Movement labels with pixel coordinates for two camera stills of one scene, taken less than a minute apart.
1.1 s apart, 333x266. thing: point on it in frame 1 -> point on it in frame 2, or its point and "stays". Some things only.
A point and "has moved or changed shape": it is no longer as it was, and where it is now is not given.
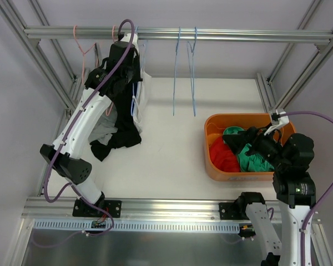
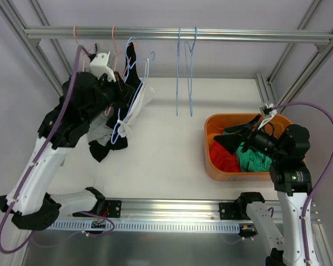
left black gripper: [137, 80] -> [117, 90]
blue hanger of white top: [134, 95] -> [126, 78]
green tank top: [253, 163] stays
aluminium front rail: [140, 208] stays
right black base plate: [233, 211] stays
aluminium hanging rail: [35, 35] stays
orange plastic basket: [216, 123] stays
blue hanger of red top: [191, 68] has moved or changed shape
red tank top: [222, 156] stays
